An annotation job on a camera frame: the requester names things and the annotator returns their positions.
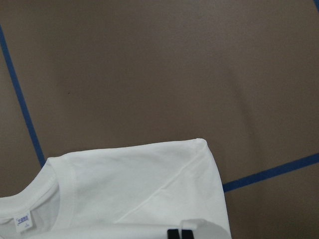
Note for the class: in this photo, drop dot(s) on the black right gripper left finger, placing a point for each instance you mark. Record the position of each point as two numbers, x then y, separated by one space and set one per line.
172 233

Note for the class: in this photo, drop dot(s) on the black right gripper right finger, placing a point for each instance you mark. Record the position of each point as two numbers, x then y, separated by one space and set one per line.
187 231

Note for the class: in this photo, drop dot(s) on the white long-sleeve printed shirt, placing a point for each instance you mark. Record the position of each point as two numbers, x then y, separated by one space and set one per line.
133 192

